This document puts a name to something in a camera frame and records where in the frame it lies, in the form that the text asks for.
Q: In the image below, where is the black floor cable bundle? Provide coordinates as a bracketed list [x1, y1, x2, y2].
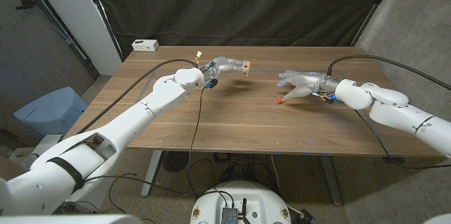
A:
[186, 151, 283, 200]

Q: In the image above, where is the person's bare leg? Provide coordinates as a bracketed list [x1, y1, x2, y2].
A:
[0, 155, 31, 182]

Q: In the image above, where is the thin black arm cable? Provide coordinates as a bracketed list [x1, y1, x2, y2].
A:
[353, 108, 451, 170]
[82, 87, 207, 197]

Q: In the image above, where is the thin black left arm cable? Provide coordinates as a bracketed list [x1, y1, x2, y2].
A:
[82, 87, 207, 197]

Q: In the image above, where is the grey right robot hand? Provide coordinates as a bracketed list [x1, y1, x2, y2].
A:
[276, 70, 342, 101]

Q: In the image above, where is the black backdrop curtain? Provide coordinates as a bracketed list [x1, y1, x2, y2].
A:
[86, 0, 401, 59]

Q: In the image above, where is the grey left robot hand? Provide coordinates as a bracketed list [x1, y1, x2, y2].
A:
[202, 56, 247, 84]

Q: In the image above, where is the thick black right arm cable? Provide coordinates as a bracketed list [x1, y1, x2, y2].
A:
[326, 54, 451, 91]

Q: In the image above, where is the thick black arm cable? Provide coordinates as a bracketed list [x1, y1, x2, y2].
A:
[73, 58, 200, 136]
[326, 54, 451, 91]

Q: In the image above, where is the dark grey door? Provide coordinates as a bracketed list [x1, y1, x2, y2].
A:
[0, 0, 101, 116]

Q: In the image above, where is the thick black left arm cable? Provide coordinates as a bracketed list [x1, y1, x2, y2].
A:
[73, 58, 200, 136]

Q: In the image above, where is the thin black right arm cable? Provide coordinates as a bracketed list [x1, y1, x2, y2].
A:
[353, 108, 451, 170]

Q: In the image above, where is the grey table leg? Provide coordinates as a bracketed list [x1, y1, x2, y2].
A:
[319, 155, 343, 206]

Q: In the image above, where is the black floor fan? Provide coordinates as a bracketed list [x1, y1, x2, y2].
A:
[161, 151, 190, 173]

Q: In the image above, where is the black backdrop stand pole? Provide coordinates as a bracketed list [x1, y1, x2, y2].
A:
[81, 0, 125, 63]
[350, 0, 401, 47]

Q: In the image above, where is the blue plastic bin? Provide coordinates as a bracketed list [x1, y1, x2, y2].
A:
[13, 86, 89, 139]

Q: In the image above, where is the black door handle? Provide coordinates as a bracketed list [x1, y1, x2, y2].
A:
[15, 0, 38, 11]

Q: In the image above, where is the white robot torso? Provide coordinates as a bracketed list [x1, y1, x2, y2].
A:
[190, 180, 292, 224]

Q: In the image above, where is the grey ribbed torso module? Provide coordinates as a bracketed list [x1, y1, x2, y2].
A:
[221, 206, 240, 224]

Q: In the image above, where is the white table leg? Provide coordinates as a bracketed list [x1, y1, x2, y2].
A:
[140, 150, 163, 197]

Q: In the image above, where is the white pillar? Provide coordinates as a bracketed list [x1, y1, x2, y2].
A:
[26, 0, 123, 76]

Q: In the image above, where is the white power strip box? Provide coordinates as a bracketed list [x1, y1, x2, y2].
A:
[131, 39, 160, 53]

